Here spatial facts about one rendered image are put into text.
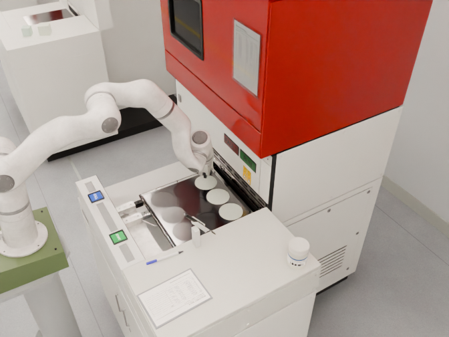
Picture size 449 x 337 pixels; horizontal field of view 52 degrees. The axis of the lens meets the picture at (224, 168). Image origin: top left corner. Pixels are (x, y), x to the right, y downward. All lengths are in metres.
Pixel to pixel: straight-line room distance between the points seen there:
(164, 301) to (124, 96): 0.70
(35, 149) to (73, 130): 0.14
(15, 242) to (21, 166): 0.37
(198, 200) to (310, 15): 0.91
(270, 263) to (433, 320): 1.44
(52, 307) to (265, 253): 0.98
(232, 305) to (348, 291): 1.40
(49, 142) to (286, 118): 0.81
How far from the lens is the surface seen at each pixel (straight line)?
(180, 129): 1.73
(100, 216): 1.89
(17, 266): 1.86
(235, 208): 1.94
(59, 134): 1.62
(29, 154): 1.63
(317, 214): 2.14
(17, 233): 1.85
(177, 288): 1.60
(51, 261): 1.89
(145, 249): 1.84
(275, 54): 1.47
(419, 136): 3.21
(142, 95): 1.61
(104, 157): 3.78
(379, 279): 2.97
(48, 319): 2.23
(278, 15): 1.42
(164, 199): 2.00
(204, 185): 2.05
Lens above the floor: 2.26
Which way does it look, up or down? 40 degrees down
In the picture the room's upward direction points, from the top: straight up
